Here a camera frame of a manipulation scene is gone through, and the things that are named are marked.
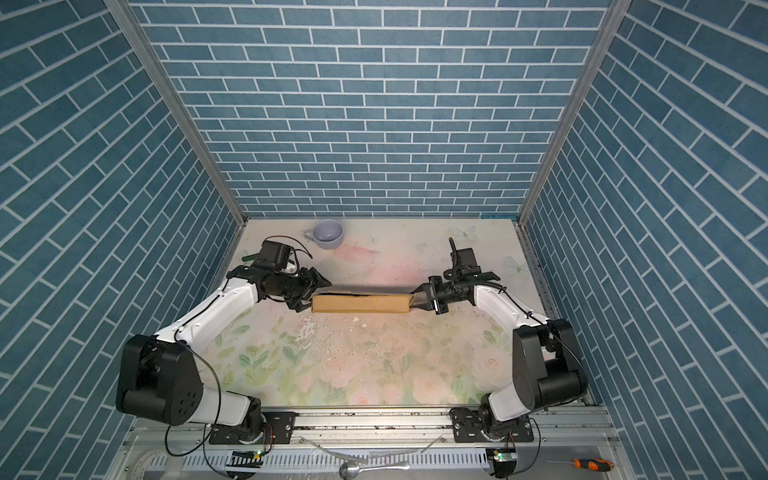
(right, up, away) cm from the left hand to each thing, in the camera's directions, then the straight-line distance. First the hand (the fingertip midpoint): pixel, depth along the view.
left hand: (329, 288), depth 84 cm
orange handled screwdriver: (+65, -38, -16) cm, 77 cm away
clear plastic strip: (+12, -38, -14) cm, 42 cm away
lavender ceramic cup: (-7, +17, +28) cm, 34 cm away
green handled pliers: (-35, +8, +25) cm, 44 cm away
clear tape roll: (-39, -38, -18) cm, 57 cm away
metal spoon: (+9, -39, -17) cm, 44 cm away
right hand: (+21, 0, -3) cm, 22 cm away
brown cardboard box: (+9, -3, -4) cm, 11 cm away
